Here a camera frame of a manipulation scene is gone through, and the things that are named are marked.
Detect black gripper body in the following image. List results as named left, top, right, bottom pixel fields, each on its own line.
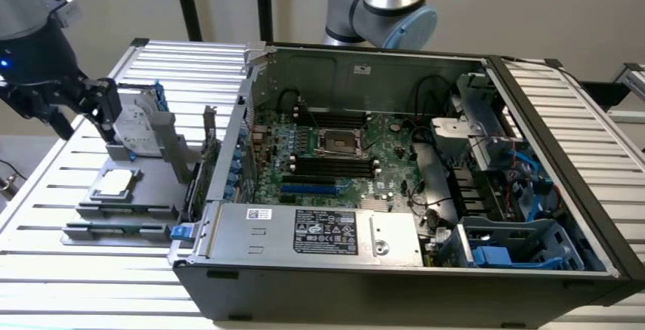
left=0, top=26, right=91, bottom=123

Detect silver square CPU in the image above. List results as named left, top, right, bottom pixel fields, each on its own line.
left=96, top=169, right=146, bottom=197

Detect blue expansion slot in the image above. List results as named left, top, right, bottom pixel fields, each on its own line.
left=281, top=184, right=339, bottom=196

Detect short black expansion slot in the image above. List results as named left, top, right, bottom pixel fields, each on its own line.
left=279, top=195, right=330, bottom=205

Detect metal CPU socket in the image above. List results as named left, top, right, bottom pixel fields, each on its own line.
left=310, top=127, right=367, bottom=158

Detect silver hard disk blue rails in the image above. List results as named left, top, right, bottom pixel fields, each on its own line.
left=112, top=82, right=170, bottom=161

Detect green RAM stick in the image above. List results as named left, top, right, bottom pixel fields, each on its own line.
left=76, top=202, right=175, bottom=214
left=64, top=223, right=168, bottom=235

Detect green graphics card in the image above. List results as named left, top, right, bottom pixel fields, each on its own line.
left=183, top=104, right=226, bottom=222

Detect grey parts rack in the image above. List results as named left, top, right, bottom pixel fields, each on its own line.
left=60, top=111, right=214, bottom=248

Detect black stand pole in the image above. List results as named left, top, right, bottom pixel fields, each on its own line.
left=252, top=0, right=275, bottom=43
left=170, top=0, right=203, bottom=42

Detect blue case latch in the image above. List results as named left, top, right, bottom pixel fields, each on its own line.
left=170, top=223, right=196, bottom=241

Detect white barcode sticker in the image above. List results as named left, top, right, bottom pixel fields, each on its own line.
left=244, top=206, right=274, bottom=221

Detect silver power supply unit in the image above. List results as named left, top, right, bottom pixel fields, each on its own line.
left=187, top=201, right=425, bottom=269

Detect black power supply label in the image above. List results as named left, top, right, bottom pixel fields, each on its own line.
left=294, top=208, right=361, bottom=258

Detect green motherboard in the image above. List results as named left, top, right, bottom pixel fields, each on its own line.
left=240, top=106, right=430, bottom=214

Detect silver chipset heatsink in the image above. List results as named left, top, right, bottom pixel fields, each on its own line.
left=359, top=199, right=393, bottom=213

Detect metal drive cage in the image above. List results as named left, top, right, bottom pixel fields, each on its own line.
left=429, top=72, right=526, bottom=171

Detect black open PC case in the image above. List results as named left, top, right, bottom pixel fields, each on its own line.
left=171, top=41, right=645, bottom=324

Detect black fan shroud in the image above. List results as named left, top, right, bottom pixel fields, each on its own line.
left=446, top=166, right=508, bottom=222

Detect blue plastic disk bay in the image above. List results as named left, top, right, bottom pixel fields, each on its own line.
left=451, top=215, right=589, bottom=271

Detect black box beside table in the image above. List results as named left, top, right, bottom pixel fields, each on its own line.
left=577, top=79, right=626, bottom=113

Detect neighbouring slatted metal table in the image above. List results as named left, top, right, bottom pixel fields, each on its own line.
left=606, top=62, right=645, bottom=124

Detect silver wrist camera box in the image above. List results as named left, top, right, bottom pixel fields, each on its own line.
left=40, top=0, right=83, bottom=28

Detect dark cable with ring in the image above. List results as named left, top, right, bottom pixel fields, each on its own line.
left=0, top=159, right=29, bottom=201

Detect short black looped wire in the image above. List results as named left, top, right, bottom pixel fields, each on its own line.
left=278, top=88, right=301, bottom=113

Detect long black looped wire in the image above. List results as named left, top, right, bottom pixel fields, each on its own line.
left=413, top=74, right=451, bottom=120

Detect silver air duct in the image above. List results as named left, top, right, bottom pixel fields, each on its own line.
left=411, top=142, right=458, bottom=222

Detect blue data wire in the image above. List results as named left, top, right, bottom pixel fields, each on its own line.
left=506, top=150, right=557, bottom=227

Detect thin black cable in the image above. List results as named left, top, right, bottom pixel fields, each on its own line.
left=502, top=55, right=614, bottom=114

